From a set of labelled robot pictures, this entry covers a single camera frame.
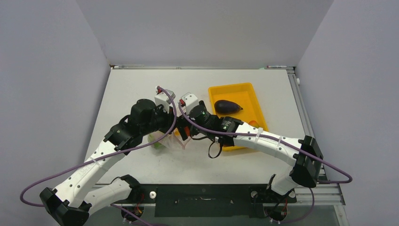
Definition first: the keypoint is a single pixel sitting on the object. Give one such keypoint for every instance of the clear zip top bag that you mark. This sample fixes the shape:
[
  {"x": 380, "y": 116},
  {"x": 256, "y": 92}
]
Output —
[{"x": 171, "y": 141}]

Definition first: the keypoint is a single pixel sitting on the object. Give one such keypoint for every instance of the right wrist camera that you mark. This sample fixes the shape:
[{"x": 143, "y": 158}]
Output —
[{"x": 188, "y": 101}]

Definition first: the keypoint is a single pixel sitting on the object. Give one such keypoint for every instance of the yellow plastic tray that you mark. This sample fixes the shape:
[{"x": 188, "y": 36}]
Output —
[{"x": 244, "y": 95}]

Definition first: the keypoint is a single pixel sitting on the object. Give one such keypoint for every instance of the purple toy eggplant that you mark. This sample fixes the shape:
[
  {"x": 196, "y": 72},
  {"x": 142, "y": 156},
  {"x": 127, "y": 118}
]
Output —
[{"x": 226, "y": 107}]

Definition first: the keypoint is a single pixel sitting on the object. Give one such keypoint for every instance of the green toy cabbage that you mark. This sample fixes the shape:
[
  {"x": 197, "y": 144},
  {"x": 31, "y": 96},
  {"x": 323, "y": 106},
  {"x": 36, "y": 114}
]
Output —
[{"x": 156, "y": 140}]

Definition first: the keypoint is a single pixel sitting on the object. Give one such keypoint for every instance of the aluminium frame rail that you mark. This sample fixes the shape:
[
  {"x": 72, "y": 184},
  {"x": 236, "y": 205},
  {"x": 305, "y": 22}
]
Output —
[{"x": 276, "y": 90}]

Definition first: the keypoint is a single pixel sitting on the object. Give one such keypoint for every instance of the green red toy mango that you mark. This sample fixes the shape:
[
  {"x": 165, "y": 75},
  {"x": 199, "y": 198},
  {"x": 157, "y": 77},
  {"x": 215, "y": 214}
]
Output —
[{"x": 254, "y": 123}]

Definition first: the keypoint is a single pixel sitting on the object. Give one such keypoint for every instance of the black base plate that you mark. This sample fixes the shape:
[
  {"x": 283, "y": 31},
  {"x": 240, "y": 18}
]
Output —
[{"x": 206, "y": 200}]

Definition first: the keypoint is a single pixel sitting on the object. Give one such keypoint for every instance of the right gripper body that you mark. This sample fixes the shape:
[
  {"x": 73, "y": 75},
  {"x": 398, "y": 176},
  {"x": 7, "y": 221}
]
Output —
[{"x": 182, "y": 122}]

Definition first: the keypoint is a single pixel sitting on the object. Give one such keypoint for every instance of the orange toy pumpkin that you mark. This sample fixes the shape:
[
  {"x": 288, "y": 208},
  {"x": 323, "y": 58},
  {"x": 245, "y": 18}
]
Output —
[{"x": 187, "y": 131}]

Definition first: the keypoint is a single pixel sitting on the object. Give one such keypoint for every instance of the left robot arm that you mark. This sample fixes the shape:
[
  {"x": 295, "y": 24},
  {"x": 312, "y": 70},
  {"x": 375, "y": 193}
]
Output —
[{"x": 72, "y": 202}]

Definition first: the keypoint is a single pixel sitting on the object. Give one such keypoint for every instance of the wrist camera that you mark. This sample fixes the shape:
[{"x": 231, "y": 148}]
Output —
[
  {"x": 188, "y": 101},
  {"x": 164, "y": 98}
]

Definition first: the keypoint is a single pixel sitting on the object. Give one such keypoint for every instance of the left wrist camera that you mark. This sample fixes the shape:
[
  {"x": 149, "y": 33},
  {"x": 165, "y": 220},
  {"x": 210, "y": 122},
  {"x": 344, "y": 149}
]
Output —
[{"x": 164, "y": 98}]

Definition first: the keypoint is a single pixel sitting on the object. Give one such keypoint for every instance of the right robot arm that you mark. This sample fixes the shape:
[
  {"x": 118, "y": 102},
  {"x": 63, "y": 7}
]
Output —
[{"x": 301, "y": 155}]

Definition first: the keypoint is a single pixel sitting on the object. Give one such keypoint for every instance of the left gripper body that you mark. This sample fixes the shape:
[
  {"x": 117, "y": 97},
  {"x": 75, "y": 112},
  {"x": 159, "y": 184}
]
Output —
[{"x": 161, "y": 121}]

